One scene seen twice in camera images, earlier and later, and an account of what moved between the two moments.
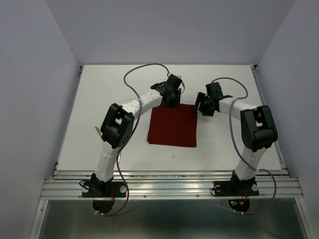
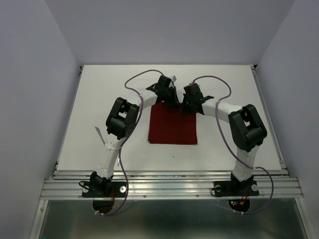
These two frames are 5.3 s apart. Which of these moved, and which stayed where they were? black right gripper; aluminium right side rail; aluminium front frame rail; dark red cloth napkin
Moved: black right gripper
Stayed: aluminium right side rail; aluminium front frame rail; dark red cloth napkin
